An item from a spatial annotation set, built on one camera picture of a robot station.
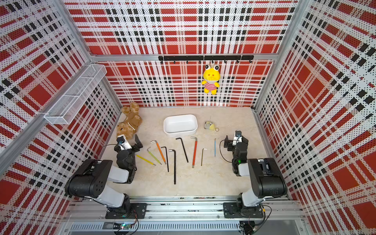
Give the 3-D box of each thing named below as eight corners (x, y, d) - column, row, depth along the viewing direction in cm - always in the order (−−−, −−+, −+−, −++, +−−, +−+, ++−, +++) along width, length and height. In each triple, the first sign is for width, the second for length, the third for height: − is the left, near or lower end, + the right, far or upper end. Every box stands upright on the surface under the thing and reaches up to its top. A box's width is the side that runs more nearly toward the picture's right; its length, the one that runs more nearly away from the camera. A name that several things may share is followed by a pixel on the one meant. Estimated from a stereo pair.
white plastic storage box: (163, 138, 105) (161, 133, 100) (166, 118, 117) (165, 113, 112) (197, 137, 105) (197, 133, 100) (197, 118, 117) (197, 113, 112)
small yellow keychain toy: (204, 130, 109) (204, 125, 105) (204, 125, 112) (205, 120, 108) (218, 131, 108) (219, 127, 104) (218, 126, 111) (219, 122, 107)
